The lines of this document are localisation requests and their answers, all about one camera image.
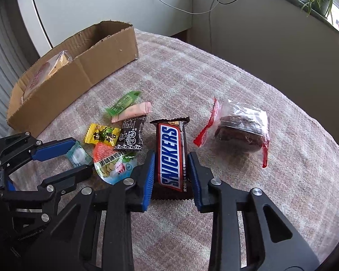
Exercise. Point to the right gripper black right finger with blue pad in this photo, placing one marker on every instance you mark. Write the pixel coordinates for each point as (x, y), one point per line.
(271, 241)

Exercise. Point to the dark snack red-edged clear bag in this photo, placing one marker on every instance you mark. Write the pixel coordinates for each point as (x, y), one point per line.
(236, 126)

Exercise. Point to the yellow candy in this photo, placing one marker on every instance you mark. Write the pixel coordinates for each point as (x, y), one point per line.
(97, 133)

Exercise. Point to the white slatted radiator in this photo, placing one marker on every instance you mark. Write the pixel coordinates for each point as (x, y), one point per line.
(12, 65)

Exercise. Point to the packaged white bread slice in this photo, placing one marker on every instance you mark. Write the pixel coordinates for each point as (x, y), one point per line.
(46, 71)

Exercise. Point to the Snickers chocolate bar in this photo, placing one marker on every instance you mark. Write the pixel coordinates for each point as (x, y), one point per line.
(172, 181)

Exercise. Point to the pink candy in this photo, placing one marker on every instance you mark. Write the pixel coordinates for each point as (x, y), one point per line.
(136, 110)

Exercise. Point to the white cabinet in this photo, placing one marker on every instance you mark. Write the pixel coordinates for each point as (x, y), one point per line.
(50, 22)

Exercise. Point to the brown cardboard box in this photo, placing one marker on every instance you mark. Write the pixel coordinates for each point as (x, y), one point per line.
(97, 52)

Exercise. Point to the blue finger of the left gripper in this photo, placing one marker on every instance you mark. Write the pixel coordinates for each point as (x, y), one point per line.
(52, 149)

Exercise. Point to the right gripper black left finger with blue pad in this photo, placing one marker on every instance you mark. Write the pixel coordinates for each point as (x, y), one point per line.
(70, 240)

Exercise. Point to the black white candy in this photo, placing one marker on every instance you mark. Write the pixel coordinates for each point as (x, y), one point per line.
(131, 134)

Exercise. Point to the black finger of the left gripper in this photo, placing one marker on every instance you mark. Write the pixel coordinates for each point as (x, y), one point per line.
(67, 181)

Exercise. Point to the small clear mint packet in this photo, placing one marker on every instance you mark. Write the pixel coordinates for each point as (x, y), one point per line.
(78, 156)

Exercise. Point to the round jelly cup colourful lid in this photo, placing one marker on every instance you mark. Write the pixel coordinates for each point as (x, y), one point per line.
(113, 165)

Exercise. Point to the green candy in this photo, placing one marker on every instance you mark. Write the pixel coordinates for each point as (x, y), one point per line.
(123, 103)

